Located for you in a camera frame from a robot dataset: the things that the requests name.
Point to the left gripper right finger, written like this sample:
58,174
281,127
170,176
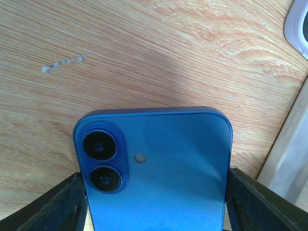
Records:
253,207

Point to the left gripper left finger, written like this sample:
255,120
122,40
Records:
62,208

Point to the blue phone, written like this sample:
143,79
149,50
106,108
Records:
155,169

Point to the lavender phone case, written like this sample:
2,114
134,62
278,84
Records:
296,27

